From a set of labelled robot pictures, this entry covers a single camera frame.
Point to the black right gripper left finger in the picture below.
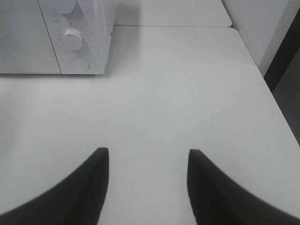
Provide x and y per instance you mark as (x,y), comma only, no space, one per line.
(76,200)

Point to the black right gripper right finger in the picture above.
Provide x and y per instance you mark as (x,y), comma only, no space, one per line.
(216,199)

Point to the round white door button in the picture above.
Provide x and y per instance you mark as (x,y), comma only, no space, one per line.
(80,63)

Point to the white timer knob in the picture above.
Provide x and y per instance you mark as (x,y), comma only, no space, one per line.
(72,39)

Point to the white microwave door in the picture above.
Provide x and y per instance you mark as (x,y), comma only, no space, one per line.
(25,46)

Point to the white microwave oven body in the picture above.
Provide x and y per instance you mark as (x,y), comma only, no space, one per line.
(94,19)

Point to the upper white power knob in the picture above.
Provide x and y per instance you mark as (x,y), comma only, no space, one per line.
(66,6)

